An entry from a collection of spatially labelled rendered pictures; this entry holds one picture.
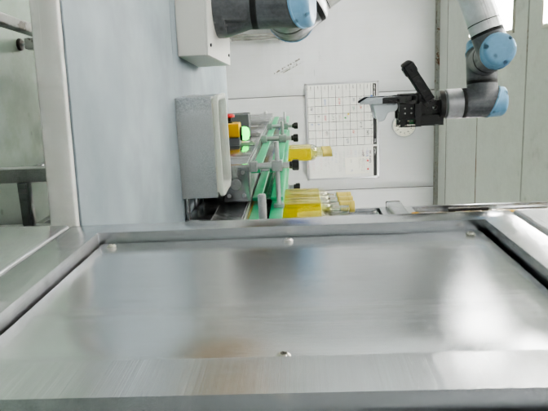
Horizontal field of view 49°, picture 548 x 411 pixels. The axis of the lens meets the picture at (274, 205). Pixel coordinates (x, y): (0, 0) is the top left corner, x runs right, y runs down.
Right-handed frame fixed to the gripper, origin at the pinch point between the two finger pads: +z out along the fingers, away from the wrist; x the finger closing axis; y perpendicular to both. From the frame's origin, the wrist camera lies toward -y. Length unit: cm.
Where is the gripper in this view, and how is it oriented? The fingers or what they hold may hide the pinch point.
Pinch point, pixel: (364, 99)
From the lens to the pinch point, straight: 155.5
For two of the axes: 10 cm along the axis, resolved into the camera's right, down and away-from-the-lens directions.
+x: 0.4, -2.3, 9.7
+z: -10.0, 0.4, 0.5
